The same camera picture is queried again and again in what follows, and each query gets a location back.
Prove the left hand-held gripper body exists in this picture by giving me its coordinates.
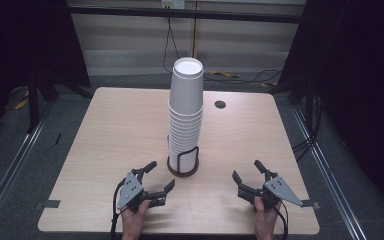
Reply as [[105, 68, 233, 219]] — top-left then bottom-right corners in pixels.
[[116, 168, 168, 213]]

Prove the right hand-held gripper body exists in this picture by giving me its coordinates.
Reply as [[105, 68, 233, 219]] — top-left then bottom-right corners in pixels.
[[237, 175, 304, 212]]

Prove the black wire cup holder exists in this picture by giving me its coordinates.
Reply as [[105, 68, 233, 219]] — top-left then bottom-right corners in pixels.
[[166, 145, 200, 178]]

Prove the stack of white paper cups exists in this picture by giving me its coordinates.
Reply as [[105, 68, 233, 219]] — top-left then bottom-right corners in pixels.
[[167, 57, 205, 174]]

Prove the person's left hand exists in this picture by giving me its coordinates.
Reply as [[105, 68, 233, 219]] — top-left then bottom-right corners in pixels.
[[119, 199, 151, 240]]

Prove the person's right hand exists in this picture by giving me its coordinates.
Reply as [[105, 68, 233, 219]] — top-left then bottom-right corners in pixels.
[[252, 195, 282, 240]]

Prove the black curtain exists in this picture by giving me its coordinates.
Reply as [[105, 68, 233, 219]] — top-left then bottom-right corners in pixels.
[[277, 0, 384, 219], [0, 0, 92, 148]]

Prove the black stand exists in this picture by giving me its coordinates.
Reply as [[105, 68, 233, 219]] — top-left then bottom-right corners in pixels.
[[25, 64, 60, 134]]

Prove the yellow tape piece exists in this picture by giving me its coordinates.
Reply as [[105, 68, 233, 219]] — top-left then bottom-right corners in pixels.
[[14, 97, 30, 111]]

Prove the black horizontal metal bar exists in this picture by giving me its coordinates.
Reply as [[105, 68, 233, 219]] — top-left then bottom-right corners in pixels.
[[67, 4, 312, 25]]

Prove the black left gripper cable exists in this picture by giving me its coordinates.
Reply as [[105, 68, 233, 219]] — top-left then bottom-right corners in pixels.
[[109, 178, 128, 240]]

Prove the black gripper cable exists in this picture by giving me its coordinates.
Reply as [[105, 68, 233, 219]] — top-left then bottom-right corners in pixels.
[[109, 178, 128, 240], [273, 200, 290, 240]]

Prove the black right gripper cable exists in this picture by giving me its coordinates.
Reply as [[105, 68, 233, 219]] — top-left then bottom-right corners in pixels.
[[273, 200, 290, 240]]

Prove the black cable bundle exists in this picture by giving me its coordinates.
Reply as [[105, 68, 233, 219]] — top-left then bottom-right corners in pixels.
[[291, 94, 325, 163]]

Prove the metal floor rail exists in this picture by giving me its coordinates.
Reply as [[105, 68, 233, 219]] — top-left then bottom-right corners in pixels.
[[0, 101, 55, 233], [290, 105, 369, 240]]

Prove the black floor cable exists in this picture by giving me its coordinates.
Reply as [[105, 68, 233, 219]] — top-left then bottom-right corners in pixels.
[[202, 68, 284, 85]]

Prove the yellow strap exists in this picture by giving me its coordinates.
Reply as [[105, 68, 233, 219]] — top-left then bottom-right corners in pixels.
[[210, 69, 241, 80]]

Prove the black hanging cable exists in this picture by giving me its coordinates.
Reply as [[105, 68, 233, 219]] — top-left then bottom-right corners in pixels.
[[162, 15, 182, 75]]

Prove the white wall socket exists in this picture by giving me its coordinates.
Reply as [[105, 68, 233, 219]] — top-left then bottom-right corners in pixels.
[[160, 0, 186, 10]]

